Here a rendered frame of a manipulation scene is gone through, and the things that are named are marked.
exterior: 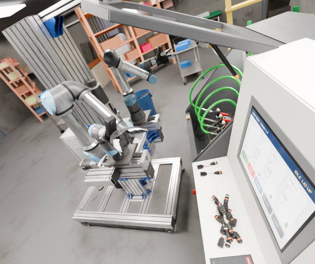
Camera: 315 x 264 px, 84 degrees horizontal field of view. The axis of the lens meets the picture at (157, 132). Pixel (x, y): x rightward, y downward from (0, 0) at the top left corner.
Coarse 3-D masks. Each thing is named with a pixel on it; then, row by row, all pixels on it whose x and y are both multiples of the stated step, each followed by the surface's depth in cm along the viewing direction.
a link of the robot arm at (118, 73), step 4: (112, 68) 155; (116, 72) 157; (120, 72) 158; (116, 76) 160; (120, 76) 160; (124, 76) 162; (120, 80) 161; (124, 80) 163; (120, 84) 164; (124, 84) 164; (128, 84) 168; (124, 88) 166; (128, 88) 168; (124, 92) 169; (128, 92) 168; (132, 92) 170; (124, 96) 171
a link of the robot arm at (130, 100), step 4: (128, 96) 163; (132, 96) 161; (124, 100) 161; (128, 100) 159; (132, 100) 158; (136, 100) 162; (128, 104) 160; (132, 104) 160; (136, 104) 162; (128, 108) 164; (132, 108) 162; (136, 108) 163; (132, 112) 165
